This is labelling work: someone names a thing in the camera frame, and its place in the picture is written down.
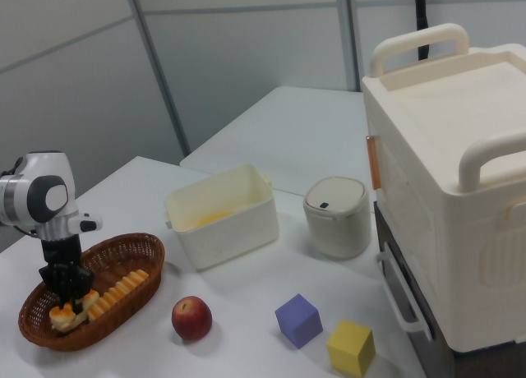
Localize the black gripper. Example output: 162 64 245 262
38 234 96 304

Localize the small cream orange bread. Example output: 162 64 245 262
48 289 100 334

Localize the long orange striped bread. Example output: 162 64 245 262
87 270 150 322

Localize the brown wicker basket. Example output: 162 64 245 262
17 232 167 352

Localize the red apple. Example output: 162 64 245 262
171 296 214 342

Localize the white open plastic container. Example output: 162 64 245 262
163 164 280 271

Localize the purple foam cube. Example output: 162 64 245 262
274 293 324 349

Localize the small white lidded bin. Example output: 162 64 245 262
302 176 371 259

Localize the yellow foam cube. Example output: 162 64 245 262
326 319 376 378

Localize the dark brown crate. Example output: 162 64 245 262
372 201 526 378

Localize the cream toy oven box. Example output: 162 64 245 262
361 23 526 357

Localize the black pole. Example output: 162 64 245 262
412 0 431 61

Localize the orange oven door handle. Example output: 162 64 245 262
365 135 381 191

